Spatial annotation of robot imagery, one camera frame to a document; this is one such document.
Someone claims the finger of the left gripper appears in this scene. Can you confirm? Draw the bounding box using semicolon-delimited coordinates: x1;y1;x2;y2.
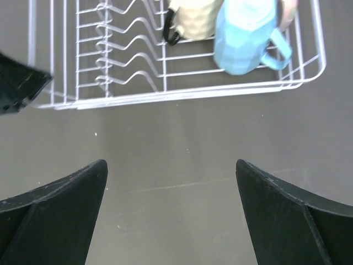
1;53;53;113

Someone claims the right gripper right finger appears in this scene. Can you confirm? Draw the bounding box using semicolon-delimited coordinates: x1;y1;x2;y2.
236;159;352;264

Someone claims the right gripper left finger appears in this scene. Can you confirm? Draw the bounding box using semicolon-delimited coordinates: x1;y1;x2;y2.
1;160;108;264

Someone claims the white wire dish rack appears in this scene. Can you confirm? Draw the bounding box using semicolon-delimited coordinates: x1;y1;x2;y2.
28;1;327;110

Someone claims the blue mug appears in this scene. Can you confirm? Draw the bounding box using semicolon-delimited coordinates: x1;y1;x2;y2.
213;0;292;75

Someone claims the pink mug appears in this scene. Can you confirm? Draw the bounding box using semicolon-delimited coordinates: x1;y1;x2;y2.
279;0;298;31

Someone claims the cream mug black handle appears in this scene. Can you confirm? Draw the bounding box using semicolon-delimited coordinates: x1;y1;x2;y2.
162;0;223;46

